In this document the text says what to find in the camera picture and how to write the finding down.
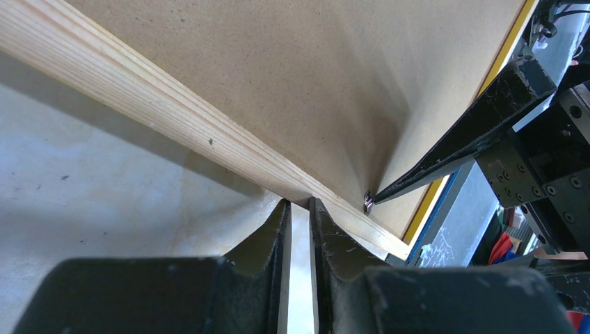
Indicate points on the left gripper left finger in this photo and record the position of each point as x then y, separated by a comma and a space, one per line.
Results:
245, 290

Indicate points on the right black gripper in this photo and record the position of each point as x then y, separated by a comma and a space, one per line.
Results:
544, 166

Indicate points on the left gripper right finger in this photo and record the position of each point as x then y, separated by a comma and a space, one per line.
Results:
355, 292

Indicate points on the yellow wooden photo frame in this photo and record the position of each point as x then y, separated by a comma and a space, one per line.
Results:
59, 40

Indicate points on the small metal frame clip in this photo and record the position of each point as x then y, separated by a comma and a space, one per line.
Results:
368, 203

